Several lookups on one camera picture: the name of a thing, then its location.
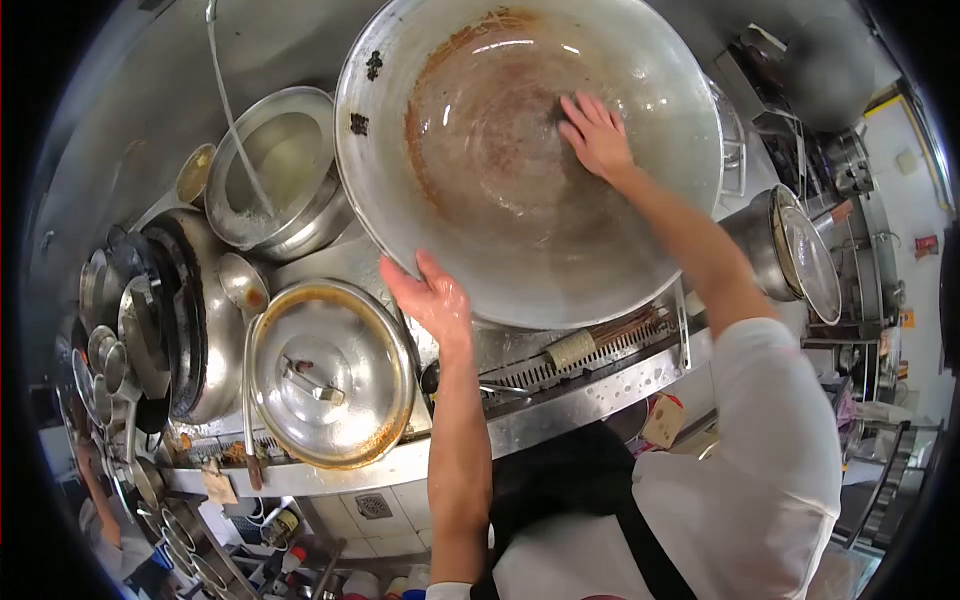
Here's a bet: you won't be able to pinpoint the steel pot with glass lid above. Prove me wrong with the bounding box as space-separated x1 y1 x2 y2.
718 183 845 328

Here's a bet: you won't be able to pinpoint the steel ladle with long handle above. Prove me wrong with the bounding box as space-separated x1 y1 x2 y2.
218 252 272 493

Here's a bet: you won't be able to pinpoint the large steel wok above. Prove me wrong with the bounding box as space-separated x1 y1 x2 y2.
333 0 726 332

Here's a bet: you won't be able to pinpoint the person's left hand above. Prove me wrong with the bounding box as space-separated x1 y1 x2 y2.
378 249 474 351

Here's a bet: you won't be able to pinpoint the person's body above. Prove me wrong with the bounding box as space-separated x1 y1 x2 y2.
424 318 845 600

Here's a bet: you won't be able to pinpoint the group of hanging steel ladles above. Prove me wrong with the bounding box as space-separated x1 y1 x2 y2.
54 246 175 511

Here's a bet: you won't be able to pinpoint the person's left thumb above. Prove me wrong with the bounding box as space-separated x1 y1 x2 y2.
414 249 452 291

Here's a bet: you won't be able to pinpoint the person's left fingers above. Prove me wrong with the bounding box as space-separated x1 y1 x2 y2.
378 255 412 297

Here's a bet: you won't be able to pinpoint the small dirty cloth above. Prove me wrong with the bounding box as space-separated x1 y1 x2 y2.
200 459 240 506

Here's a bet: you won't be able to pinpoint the steel drain grille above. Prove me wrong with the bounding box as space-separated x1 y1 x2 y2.
478 288 691 412

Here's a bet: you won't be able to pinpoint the steel pot with water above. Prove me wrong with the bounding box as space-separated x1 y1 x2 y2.
204 85 355 262

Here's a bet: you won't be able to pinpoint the small steel bowl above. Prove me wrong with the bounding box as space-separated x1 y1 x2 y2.
175 142 219 209

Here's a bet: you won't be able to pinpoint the brown cardboard piece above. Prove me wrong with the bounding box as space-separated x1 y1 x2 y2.
642 393 686 450

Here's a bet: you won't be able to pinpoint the row of steel seasoning containers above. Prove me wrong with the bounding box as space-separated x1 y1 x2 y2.
137 501 252 600

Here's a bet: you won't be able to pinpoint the bamboo wok brush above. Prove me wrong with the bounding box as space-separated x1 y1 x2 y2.
543 306 678 374

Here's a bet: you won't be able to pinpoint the group of bottles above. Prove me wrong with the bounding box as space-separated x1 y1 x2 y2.
339 564 432 600

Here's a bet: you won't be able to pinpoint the dark ladle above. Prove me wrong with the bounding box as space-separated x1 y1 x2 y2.
419 360 531 400

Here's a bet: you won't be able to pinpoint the round steel lid with handle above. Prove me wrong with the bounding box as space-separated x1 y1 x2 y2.
247 278 418 471

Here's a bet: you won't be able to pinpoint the person's right middle finger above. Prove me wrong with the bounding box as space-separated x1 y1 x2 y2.
576 91 610 129

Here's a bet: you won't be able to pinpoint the person's right hand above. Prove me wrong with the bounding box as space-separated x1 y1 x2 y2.
558 91 639 189

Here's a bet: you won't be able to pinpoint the person's right index finger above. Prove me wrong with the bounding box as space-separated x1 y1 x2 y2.
559 96 597 133

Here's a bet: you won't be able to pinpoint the stack of steel woks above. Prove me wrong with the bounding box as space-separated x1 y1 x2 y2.
139 208 247 427

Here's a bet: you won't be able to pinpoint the floor drain cover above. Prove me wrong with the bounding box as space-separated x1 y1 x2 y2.
354 492 394 521

